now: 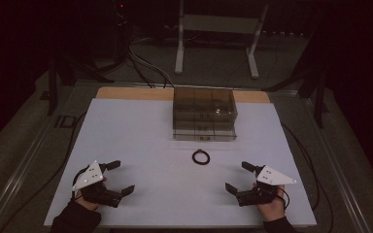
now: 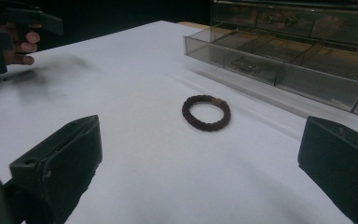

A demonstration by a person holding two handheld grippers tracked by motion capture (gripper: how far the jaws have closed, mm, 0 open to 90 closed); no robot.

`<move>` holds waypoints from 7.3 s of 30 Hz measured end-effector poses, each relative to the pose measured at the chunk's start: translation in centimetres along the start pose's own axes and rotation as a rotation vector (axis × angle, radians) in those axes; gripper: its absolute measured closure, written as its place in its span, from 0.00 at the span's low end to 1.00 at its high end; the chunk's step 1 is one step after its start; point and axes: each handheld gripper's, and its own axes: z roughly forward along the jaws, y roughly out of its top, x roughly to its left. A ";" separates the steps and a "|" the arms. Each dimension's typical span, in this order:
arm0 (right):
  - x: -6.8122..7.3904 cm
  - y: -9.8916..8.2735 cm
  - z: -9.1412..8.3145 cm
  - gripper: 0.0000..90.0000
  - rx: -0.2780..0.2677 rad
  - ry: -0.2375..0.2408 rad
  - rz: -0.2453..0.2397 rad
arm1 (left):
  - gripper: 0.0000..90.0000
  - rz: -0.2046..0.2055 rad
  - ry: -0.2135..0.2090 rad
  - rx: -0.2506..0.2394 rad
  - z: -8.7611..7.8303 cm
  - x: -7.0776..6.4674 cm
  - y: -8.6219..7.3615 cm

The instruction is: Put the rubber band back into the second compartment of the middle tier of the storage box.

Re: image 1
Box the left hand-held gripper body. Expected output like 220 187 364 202
72 160 124 209

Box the black tripod stand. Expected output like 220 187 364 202
46 45 115 117
264 61 330 130

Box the dark device with red light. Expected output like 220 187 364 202
110 0 133 64

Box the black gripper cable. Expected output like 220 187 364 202
274 185 291 211
71 167 88 201

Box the white table mat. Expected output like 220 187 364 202
44 98 318 227

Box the person's right hand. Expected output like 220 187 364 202
254 182 287 223

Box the smoky transparent drawer box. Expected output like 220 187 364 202
172 86 239 142

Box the white metal stand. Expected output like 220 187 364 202
174 0 270 80

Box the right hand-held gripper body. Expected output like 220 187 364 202
235 165 297 208

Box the black floor cable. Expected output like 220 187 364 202
281 123 335 233
0 111 88 233

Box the bundle of cables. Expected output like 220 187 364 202
126 43 177 89

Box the person's left hand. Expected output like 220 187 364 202
74 176 108 213

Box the black hair tie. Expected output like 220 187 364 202
191 149 212 166

